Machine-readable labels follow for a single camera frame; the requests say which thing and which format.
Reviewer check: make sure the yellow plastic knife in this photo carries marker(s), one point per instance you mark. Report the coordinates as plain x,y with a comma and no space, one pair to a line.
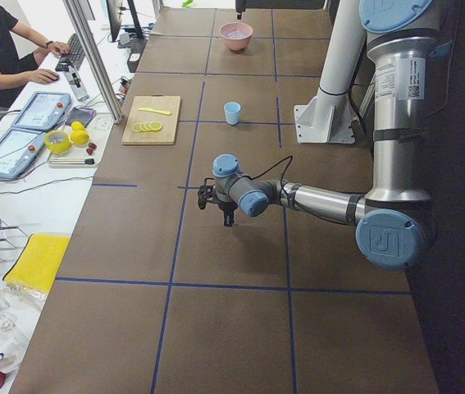
155,110

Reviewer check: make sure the yellow lemon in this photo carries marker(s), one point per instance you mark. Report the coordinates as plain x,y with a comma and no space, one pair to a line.
77,126
79,137

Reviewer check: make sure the clear plastic bag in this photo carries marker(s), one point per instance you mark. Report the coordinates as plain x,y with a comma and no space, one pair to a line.
20,308

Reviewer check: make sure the pink bowl with ice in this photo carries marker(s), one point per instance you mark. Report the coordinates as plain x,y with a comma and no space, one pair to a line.
236,35

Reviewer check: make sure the yellow tape roll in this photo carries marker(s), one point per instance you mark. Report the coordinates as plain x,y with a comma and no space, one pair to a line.
57,141

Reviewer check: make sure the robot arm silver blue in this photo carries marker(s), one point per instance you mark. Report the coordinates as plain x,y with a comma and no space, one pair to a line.
393,223

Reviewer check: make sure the light blue cup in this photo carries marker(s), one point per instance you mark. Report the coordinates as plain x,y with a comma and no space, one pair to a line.
232,111

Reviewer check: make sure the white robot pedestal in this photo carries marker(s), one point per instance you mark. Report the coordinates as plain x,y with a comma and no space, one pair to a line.
326,118

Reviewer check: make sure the yellow cloth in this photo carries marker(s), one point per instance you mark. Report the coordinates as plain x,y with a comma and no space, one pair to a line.
38,262

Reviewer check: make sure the aluminium frame post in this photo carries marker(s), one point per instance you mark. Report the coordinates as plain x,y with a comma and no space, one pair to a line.
97,67

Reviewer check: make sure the clear water bottle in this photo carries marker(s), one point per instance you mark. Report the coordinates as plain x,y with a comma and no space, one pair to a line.
75,82

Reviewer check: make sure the teach pendant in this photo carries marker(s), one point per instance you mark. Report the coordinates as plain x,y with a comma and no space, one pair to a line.
18,149
43,111

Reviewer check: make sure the white tray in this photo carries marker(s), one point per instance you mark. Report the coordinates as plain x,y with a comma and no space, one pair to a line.
77,156

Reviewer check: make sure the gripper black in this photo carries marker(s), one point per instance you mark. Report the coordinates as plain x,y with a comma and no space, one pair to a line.
239,15
227,209

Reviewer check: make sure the teach pendant far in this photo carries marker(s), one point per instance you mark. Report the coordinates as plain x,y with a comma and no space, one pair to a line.
43,111

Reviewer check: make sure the teach pendant near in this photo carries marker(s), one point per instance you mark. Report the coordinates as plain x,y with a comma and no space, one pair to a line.
18,149

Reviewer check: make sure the black keyboard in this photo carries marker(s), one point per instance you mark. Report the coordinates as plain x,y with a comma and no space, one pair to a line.
74,57

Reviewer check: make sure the wooden cutting board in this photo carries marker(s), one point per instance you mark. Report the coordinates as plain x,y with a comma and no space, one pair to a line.
167,135

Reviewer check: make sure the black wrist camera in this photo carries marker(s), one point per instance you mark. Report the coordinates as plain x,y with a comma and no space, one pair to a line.
206,193

